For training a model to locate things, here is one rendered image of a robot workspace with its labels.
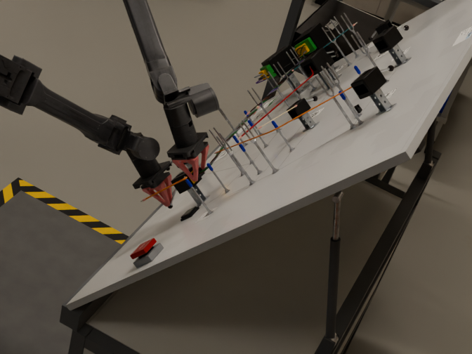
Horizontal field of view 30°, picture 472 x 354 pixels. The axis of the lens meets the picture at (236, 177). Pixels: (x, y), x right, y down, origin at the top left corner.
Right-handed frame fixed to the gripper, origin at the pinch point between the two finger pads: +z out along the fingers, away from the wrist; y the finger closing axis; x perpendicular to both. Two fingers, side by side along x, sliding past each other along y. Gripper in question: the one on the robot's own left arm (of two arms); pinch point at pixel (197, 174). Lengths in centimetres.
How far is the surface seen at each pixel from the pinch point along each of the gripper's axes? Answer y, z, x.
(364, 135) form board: -9, -14, -50
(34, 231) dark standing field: 59, 61, 132
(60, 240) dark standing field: 62, 67, 122
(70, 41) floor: 189, 28, 195
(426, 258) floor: 158, 137, 10
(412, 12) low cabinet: 351, 89, 65
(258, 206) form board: -23.4, -5.8, -29.9
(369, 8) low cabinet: 348, 82, 91
